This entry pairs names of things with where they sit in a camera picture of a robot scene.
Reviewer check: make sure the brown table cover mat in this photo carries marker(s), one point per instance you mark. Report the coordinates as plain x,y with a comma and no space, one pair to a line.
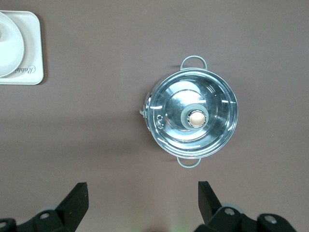
96,120

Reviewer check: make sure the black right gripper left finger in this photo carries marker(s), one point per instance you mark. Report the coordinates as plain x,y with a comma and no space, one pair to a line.
72,210

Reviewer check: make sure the steel electric cooking pot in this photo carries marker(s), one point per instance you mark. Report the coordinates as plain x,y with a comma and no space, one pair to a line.
147,106

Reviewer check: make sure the beige round plate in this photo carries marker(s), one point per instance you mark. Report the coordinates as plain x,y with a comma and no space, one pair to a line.
9,53

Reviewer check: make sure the glass pot lid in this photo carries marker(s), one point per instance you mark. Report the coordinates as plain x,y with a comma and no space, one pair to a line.
196,118

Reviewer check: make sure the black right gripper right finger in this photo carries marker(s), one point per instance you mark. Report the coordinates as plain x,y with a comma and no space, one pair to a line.
210,207

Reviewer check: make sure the beige rabbit print tray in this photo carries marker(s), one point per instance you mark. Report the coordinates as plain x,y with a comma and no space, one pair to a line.
33,48

